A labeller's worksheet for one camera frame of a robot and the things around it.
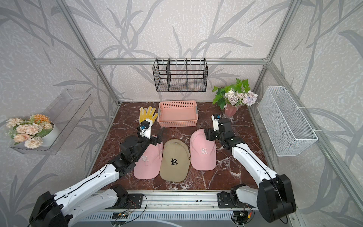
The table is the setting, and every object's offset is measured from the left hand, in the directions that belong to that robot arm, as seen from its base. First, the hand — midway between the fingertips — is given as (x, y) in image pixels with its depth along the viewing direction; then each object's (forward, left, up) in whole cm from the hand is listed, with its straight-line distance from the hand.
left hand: (157, 125), depth 74 cm
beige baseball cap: (-12, -9, -20) cm, 25 cm away
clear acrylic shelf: (+7, +50, +2) cm, 51 cm away
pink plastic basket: (+31, -7, -28) cm, 42 cm away
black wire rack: (+48, -10, -2) cm, 49 cm away
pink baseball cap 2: (-7, -26, -18) cm, 32 cm away
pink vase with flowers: (+18, -42, +3) cm, 46 cm away
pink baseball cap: (-13, +7, -23) cm, 27 cm away
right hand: (+5, -29, -10) cm, 31 cm away
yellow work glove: (+29, +19, -25) cm, 43 cm away
